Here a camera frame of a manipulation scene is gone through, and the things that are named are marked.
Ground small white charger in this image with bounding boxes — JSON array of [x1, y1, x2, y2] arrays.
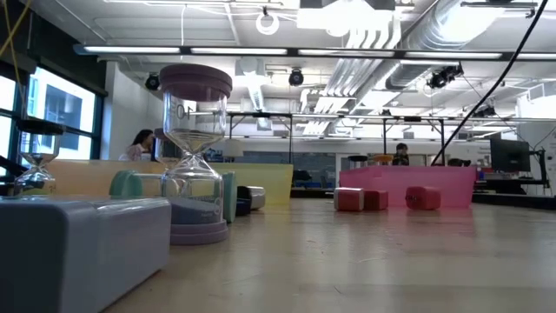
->
[[247, 185, 267, 210]]

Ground black beam with light strips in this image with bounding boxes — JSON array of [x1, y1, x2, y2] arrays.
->
[[72, 42, 556, 61]]

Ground black desktop monitor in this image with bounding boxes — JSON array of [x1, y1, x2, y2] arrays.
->
[[489, 137, 532, 174]]

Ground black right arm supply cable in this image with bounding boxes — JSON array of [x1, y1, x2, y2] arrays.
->
[[429, 0, 549, 166]]

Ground yellow translucent plastic bin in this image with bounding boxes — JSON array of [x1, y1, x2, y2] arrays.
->
[[208, 163, 295, 206]]

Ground white ceiling ring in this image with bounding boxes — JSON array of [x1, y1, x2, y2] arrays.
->
[[255, 11, 281, 37]]

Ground black sand timer red sand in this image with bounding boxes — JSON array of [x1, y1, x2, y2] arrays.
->
[[347, 154, 369, 170]]

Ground silver ventilation duct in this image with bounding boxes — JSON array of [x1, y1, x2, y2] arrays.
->
[[381, 0, 518, 92]]

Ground small red cube charger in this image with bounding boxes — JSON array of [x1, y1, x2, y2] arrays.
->
[[405, 185, 442, 211]]

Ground pink translucent plastic bin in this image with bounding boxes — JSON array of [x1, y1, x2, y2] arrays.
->
[[338, 164, 478, 209]]

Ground black ceiling camera rig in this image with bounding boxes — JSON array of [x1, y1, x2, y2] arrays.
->
[[425, 63, 465, 90]]

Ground black mini digital clock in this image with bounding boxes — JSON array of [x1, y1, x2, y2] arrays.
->
[[236, 185, 253, 217]]

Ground large window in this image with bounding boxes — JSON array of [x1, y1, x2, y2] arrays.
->
[[0, 64, 105, 177]]

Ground black sand timer yellow sand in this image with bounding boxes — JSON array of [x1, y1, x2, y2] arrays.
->
[[12, 119, 65, 196]]

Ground teal sand timer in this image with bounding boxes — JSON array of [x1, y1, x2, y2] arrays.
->
[[108, 169, 239, 224]]

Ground person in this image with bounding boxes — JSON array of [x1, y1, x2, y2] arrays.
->
[[119, 129, 156, 162], [392, 142, 410, 166]]

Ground black aluminium table frame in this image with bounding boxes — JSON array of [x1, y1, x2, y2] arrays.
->
[[0, 154, 556, 210]]

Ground lavender wall charger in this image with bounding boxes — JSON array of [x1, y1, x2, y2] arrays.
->
[[0, 195, 172, 313]]

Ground orange translucent plastic bin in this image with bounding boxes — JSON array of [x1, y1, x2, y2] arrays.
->
[[45, 159, 166, 196]]

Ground pink and white charger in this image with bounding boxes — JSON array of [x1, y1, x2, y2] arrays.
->
[[333, 186, 365, 213]]

